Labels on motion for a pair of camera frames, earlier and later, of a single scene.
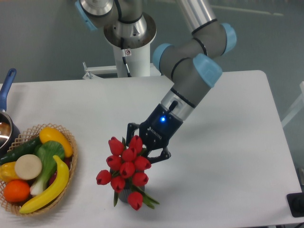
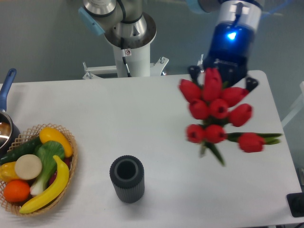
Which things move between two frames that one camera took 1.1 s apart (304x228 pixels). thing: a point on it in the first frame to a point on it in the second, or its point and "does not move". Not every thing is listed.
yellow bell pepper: x=7 y=173 does not move
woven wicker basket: x=26 y=137 does not move
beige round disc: x=28 y=166 does not move
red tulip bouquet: x=128 y=166 to x=213 y=101
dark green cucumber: x=27 y=148 does not move
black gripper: x=156 y=133 to x=229 y=52
